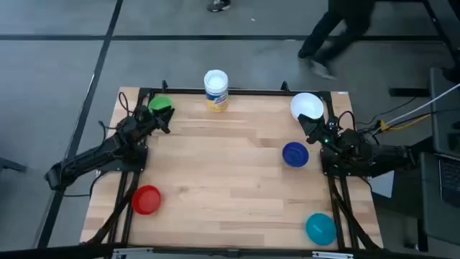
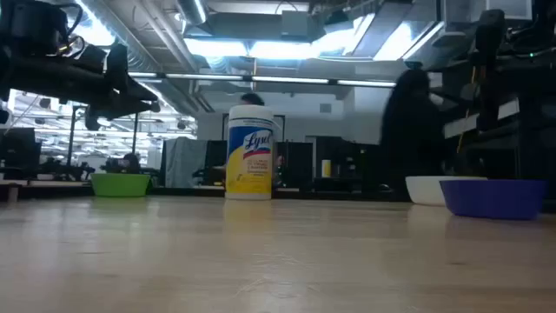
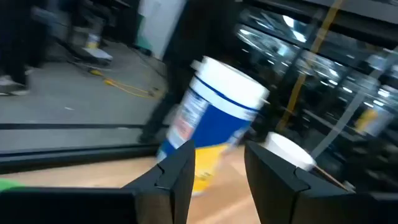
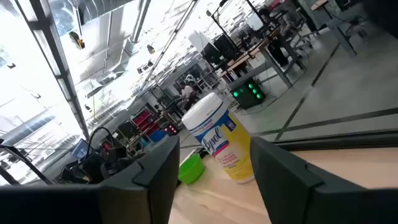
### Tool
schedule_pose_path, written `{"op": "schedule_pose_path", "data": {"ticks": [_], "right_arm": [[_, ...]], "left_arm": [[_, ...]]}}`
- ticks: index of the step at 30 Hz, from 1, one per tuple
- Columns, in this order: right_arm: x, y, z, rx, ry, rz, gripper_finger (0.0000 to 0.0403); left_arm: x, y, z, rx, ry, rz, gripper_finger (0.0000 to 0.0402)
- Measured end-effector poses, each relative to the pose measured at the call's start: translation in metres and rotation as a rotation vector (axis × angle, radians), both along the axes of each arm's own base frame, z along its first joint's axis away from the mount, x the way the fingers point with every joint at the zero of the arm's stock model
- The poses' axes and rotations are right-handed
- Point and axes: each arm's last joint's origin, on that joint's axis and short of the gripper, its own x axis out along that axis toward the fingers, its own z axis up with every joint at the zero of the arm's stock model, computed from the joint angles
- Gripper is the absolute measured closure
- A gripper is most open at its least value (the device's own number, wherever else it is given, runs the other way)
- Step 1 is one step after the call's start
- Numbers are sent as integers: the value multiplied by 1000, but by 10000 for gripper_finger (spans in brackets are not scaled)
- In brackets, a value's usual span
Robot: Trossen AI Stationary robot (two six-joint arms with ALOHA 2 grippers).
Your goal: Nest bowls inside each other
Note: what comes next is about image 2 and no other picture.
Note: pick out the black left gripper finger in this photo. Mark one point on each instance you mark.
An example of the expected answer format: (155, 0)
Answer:
(117, 69)
(121, 109)

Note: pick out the green plastic bowl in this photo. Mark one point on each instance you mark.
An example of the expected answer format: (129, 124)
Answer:
(120, 185)

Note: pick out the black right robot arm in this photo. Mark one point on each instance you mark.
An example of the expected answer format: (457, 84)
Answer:
(490, 35)

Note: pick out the black shelf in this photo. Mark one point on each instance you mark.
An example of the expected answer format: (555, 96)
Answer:
(530, 130)

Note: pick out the grey cloth cover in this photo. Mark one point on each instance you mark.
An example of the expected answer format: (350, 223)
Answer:
(182, 163)

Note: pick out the person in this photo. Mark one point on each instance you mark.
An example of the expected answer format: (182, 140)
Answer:
(252, 99)
(410, 130)

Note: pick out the Lysol wipes canister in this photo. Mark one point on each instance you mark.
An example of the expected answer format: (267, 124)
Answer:
(249, 152)

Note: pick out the black partition panel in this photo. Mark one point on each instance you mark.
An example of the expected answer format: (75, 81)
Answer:
(295, 163)

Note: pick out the small yellow container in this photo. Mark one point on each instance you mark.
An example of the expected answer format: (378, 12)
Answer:
(326, 168)

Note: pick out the black cabinet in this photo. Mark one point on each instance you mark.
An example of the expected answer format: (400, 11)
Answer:
(347, 163)

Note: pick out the white plastic bowl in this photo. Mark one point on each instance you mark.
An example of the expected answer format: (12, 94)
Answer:
(423, 191)

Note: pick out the purple plastic bowl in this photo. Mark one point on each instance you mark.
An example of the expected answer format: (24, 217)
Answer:
(493, 200)

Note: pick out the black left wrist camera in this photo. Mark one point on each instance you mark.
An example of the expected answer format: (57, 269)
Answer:
(30, 24)

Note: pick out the black metal stand frame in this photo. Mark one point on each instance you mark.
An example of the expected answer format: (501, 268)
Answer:
(70, 139)

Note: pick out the silver ceiling duct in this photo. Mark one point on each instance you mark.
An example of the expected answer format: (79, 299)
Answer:
(191, 11)

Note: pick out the frame bar with light strips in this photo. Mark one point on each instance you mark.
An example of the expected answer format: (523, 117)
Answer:
(286, 80)

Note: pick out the grey wall vent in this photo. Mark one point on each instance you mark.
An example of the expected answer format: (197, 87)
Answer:
(325, 108)

